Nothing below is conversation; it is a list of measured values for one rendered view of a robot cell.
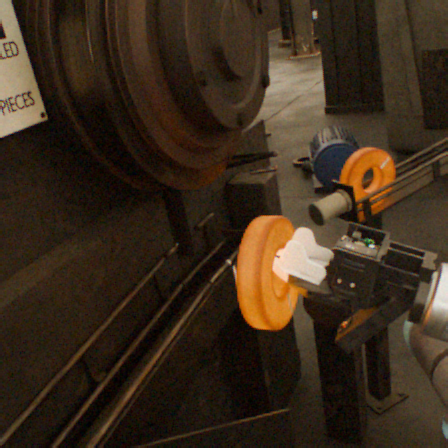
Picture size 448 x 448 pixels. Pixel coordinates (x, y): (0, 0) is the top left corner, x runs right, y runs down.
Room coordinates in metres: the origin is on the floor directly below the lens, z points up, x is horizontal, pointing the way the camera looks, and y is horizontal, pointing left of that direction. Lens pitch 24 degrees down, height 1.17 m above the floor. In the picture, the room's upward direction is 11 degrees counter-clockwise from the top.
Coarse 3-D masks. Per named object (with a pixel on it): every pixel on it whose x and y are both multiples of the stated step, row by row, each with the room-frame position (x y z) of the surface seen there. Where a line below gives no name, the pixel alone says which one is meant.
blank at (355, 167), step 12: (360, 156) 1.17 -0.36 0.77; (372, 156) 1.18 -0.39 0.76; (384, 156) 1.19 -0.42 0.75; (348, 168) 1.16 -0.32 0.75; (360, 168) 1.16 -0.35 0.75; (384, 168) 1.19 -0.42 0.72; (348, 180) 1.15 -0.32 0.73; (360, 180) 1.16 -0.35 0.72; (384, 180) 1.19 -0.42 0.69; (360, 192) 1.16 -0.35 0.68; (384, 192) 1.19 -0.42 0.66; (360, 204) 1.16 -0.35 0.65
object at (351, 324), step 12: (384, 300) 0.52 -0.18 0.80; (396, 300) 0.51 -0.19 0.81; (360, 312) 0.56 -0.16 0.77; (372, 312) 0.52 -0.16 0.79; (384, 312) 0.51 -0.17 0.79; (396, 312) 0.51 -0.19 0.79; (348, 324) 0.55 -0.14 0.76; (360, 324) 0.53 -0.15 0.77; (372, 324) 0.52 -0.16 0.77; (384, 324) 0.51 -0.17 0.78; (336, 336) 0.56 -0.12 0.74; (348, 336) 0.54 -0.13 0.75; (360, 336) 0.53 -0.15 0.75; (348, 348) 0.54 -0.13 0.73
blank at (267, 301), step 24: (264, 216) 0.63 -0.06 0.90; (264, 240) 0.57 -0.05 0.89; (288, 240) 0.64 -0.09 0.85; (240, 264) 0.56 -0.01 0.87; (264, 264) 0.56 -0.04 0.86; (240, 288) 0.55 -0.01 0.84; (264, 288) 0.55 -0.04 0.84; (288, 288) 0.61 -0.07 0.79; (264, 312) 0.54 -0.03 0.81; (288, 312) 0.60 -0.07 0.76
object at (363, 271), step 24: (360, 240) 0.58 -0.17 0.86; (384, 240) 0.54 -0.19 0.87; (336, 264) 0.53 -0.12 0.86; (360, 264) 0.52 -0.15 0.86; (384, 264) 0.52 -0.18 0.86; (408, 264) 0.52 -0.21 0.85; (432, 264) 0.50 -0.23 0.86; (336, 288) 0.53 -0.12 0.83; (360, 288) 0.51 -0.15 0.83; (384, 288) 0.52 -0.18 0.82; (408, 288) 0.51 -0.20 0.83
